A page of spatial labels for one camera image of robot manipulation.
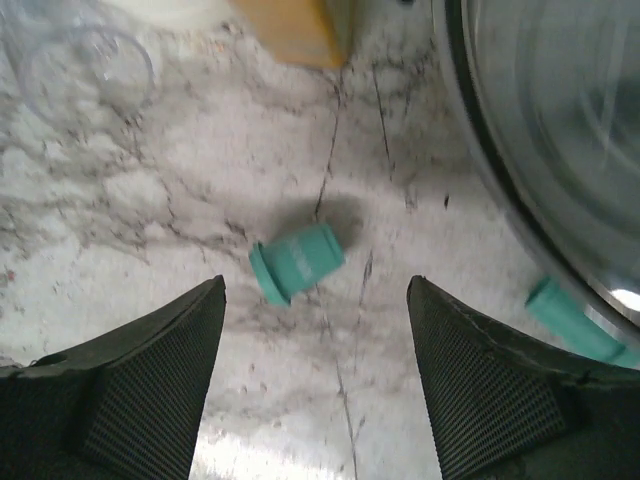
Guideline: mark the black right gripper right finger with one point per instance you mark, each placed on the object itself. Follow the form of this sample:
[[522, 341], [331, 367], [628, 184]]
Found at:
[[504, 405]]

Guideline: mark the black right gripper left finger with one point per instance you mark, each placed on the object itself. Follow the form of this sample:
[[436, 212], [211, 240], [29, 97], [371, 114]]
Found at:
[[125, 405]]

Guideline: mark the green coffee capsule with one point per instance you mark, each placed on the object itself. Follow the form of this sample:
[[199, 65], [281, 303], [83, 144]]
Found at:
[[584, 331], [295, 262]]

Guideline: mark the steel pot with lid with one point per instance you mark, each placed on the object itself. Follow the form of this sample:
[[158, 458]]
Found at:
[[546, 94]]

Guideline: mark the clear glass jar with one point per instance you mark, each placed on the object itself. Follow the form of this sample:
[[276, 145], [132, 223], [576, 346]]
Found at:
[[75, 61]]

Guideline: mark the yellow spice bottle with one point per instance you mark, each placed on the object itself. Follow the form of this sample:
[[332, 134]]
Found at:
[[311, 33]]

